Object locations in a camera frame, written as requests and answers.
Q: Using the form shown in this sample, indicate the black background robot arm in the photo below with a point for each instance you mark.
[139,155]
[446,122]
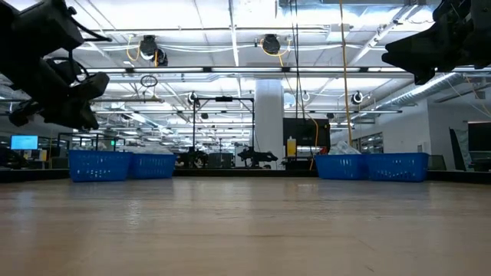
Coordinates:
[192,159]
[255,156]

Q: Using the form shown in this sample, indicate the toothbrushes bundle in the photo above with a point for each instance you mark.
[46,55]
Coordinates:
[339,167]

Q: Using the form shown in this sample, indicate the long ceiling light strip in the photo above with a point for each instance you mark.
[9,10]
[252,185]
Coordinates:
[245,69]

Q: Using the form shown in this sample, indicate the dark computer monitor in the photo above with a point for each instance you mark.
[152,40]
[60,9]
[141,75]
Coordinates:
[479,136]

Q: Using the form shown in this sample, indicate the black leaning panel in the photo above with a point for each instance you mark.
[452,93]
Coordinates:
[457,151]

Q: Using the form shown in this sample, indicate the blue plastic basket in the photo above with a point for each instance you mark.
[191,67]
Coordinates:
[99,166]
[153,166]
[397,167]

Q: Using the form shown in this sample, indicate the black wall screen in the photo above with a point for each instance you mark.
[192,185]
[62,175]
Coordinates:
[307,132]

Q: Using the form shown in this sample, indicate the black aluminium table frame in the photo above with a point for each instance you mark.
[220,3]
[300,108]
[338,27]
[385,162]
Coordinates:
[245,173]

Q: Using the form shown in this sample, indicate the black gantry frame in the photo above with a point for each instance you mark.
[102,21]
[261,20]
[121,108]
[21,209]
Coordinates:
[224,99]

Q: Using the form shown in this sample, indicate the blue lit computer monitor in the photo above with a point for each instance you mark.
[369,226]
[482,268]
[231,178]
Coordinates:
[24,142]

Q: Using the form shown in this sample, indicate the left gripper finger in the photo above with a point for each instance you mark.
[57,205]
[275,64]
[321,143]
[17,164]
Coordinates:
[84,96]
[82,122]

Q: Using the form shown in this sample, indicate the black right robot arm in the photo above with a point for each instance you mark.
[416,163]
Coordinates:
[452,9]

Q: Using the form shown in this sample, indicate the white blue bagged toothbrush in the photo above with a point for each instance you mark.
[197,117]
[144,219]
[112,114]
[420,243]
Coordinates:
[339,148]
[354,151]

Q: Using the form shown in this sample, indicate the silver air duct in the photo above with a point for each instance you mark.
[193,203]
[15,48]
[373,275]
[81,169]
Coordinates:
[429,88]

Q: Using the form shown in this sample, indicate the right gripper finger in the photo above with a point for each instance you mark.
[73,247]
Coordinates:
[424,76]
[414,51]

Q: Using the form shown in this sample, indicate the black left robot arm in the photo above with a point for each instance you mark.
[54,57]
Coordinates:
[34,27]

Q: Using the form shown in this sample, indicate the small yellow bottle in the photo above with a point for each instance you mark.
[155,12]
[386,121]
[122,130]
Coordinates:
[291,147]

